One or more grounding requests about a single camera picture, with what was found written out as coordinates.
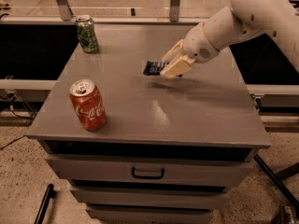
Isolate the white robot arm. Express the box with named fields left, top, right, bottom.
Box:
left=160, top=0, right=299, bottom=78

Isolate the green soda can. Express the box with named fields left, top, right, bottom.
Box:
left=76, top=15, right=99, bottom=53

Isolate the middle metal railing bracket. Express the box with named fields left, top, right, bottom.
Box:
left=169, top=0, right=180, bottom=22

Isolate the left metal railing bracket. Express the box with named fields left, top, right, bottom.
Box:
left=56, top=0, right=73, bottom=21

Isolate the metal railing bracket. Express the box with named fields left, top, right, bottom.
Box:
left=56, top=0, right=73, bottom=21
left=169, top=0, right=180, bottom=22

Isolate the black metal floor frame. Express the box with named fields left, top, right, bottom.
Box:
left=254, top=154, right=299, bottom=216

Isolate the dark blue snack bar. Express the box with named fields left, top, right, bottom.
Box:
left=143, top=61, right=168, bottom=76

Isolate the black bar on floor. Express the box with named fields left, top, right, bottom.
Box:
left=34, top=184, right=56, bottom=224

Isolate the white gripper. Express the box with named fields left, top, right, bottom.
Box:
left=160, top=22, right=220, bottom=78

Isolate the black cable on floor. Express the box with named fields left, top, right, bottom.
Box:
left=0, top=91, right=36, bottom=151

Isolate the red coca-cola can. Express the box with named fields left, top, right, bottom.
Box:
left=69, top=79, right=107, bottom=131

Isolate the black drawer handle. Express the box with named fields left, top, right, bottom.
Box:
left=131, top=167, right=164, bottom=180

